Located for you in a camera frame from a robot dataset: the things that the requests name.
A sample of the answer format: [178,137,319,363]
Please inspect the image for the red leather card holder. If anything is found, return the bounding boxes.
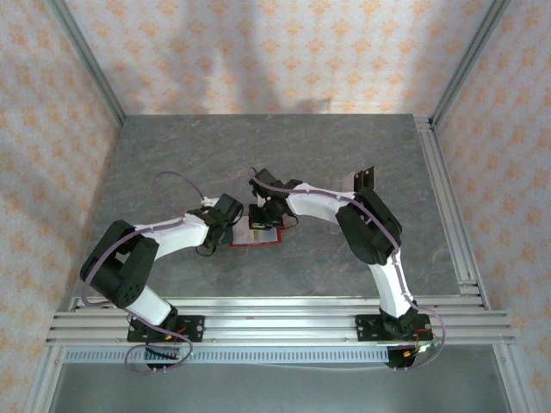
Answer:
[229,214,286,249]

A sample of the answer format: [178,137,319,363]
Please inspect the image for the wide aluminium base beam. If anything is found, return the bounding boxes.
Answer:
[45,309,517,348]

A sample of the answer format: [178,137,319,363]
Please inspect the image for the grey metal panel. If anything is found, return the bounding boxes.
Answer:
[46,363,513,413]

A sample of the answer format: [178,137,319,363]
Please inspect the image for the narrow aluminium cross rail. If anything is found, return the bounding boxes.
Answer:
[68,294,490,311]

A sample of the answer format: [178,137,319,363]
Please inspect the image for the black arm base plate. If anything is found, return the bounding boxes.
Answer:
[355,313,433,343]
[127,315,204,344]

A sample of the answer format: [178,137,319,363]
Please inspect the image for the grey slotted cable duct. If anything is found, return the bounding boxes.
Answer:
[64,347,391,366]

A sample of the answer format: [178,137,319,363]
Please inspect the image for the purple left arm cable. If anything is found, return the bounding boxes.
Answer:
[79,170,212,376]

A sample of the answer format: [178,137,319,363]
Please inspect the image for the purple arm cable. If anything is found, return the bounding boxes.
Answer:
[79,170,212,376]
[251,167,449,373]

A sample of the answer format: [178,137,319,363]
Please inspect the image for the aluminium side rail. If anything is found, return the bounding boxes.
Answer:
[413,114,491,298]

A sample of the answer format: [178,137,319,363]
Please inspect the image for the black round bracket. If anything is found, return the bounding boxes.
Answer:
[384,343,434,372]

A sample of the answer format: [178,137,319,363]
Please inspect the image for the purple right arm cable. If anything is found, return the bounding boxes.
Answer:
[251,167,449,373]

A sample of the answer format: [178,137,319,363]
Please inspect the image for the aluminium upright frame post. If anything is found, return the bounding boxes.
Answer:
[430,0,513,129]
[46,0,127,128]

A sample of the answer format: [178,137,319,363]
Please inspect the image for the aluminium frame leg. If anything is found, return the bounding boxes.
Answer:
[25,343,65,413]
[492,343,535,413]

